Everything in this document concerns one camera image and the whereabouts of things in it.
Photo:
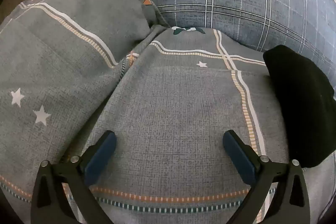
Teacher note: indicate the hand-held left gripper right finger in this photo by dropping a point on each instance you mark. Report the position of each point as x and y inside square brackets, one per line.
[239, 158]

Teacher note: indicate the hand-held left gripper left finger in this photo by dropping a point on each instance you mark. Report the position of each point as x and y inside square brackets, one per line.
[101, 158]

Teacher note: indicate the black pants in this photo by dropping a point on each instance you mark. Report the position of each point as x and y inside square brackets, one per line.
[302, 108]

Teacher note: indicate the grey star-print quilt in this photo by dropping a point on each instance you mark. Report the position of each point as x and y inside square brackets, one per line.
[168, 108]

